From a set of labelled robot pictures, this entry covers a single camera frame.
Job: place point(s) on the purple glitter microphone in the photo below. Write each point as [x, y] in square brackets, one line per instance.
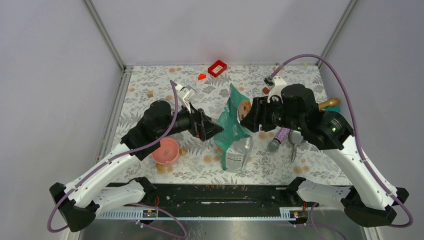
[279, 137]

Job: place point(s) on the red small box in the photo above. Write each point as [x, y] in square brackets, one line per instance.
[217, 68]

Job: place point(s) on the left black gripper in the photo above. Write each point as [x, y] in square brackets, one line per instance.
[209, 127]

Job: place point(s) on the brown small block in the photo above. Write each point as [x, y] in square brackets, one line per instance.
[265, 90]

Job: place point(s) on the teal small block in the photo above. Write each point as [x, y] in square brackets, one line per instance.
[333, 109]

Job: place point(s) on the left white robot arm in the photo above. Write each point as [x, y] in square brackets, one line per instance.
[83, 199]

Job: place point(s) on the gold microphone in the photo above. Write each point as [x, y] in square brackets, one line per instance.
[330, 103]

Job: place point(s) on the green silver pet food bag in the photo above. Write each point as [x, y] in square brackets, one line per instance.
[235, 143]

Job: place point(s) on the metal scissors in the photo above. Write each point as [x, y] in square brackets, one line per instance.
[296, 139]

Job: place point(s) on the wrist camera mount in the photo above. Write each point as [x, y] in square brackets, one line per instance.
[185, 94]
[275, 84]

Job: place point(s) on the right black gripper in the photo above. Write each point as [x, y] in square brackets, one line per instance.
[258, 114]

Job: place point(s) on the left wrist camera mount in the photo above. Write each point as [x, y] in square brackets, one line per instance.
[185, 94]

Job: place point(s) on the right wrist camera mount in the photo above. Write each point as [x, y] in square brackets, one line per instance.
[275, 84]

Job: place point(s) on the pink pet bowl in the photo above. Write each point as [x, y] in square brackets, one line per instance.
[168, 153]

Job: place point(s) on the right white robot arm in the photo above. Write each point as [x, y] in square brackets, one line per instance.
[370, 200]

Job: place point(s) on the floral table mat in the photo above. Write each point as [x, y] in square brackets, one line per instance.
[201, 163]

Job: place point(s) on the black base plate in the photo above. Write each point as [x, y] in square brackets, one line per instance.
[220, 201]

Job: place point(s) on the orange red small block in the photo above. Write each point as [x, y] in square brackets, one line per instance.
[201, 76]

